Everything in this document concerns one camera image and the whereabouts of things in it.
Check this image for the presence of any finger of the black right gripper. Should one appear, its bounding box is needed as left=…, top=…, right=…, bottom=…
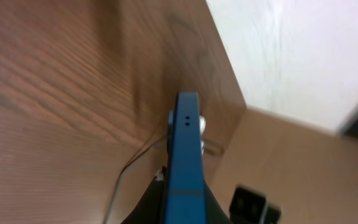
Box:
left=121, top=166, right=167, bottom=224

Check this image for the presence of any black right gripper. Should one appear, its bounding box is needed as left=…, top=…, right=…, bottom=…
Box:
left=204, top=183, right=282, bottom=224

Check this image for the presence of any blue Galaxy smartphone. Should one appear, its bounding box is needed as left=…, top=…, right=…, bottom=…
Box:
left=162, top=92, right=206, bottom=224

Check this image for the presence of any black USB charging cable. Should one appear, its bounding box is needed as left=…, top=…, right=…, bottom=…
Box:
left=103, top=136, right=169, bottom=224

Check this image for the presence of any white power strip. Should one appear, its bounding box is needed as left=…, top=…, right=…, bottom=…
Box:
left=199, top=116, right=206, bottom=154

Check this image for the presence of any tan cardboard box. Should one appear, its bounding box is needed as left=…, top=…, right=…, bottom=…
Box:
left=210, top=110, right=358, bottom=223

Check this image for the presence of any white power strip cord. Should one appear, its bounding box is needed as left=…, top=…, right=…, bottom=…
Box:
left=202, top=138, right=225, bottom=156

